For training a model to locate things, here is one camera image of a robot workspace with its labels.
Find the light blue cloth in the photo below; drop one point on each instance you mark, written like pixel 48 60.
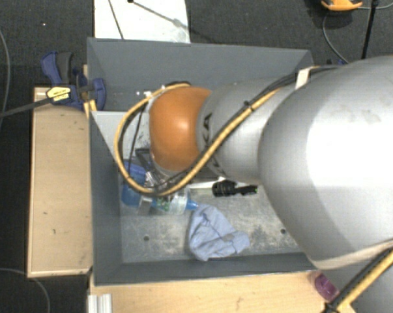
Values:
pixel 212 233

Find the grey metal bin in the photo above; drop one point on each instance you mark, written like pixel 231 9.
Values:
pixel 170 240

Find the black cylinder on white bracket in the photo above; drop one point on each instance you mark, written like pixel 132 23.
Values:
pixel 225 188

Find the clear plastic bottle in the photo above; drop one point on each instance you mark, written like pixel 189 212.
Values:
pixel 180 204

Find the blue round object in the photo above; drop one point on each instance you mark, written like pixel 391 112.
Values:
pixel 130 197

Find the pale wood flat board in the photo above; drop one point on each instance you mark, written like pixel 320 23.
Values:
pixel 61 191

